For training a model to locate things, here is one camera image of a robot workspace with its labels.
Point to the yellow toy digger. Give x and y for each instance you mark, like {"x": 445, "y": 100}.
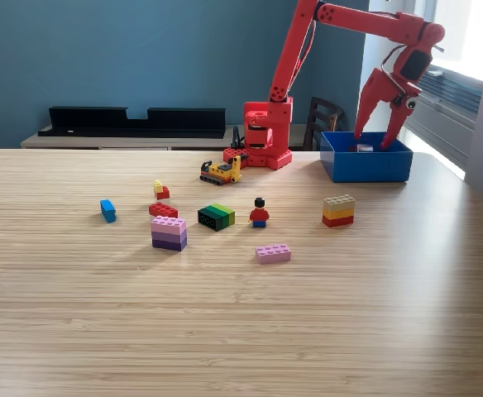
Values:
{"x": 218, "y": 171}

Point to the pink purple brick stack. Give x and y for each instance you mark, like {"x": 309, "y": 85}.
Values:
{"x": 169, "y": 233}

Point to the blue plastic bin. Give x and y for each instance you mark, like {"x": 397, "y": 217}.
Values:
{"x": 365, "y": 167}

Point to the dark wooden chair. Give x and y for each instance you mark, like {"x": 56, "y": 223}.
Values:
{"x": 322, "y": 120}

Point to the window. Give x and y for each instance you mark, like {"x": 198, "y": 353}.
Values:
{"x": 465, "y": 49}

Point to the tan orange red brick stack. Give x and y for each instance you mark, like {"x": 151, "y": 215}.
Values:
{"x": 338, "y": 211}

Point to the toy figure red shirt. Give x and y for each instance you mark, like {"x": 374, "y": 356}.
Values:
{"x": 259, "y": 215}

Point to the green brick stack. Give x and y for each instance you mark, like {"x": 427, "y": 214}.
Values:
{"x": 216, "y": 217}

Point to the small red yellow brick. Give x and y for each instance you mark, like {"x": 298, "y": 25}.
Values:
{"x": 162, "y": 192}

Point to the red and white brick stack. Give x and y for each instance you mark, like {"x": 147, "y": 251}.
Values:
{"x": 163, "y": 210}

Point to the pale wooden sideboard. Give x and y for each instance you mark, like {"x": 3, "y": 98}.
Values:
{"x": 101, "y": 142}

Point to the blue brick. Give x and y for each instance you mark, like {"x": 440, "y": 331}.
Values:
{"x": 108, "y": 211}

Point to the grey wall heater unit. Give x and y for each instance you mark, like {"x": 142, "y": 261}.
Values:
{"x": 444, "y": 111}

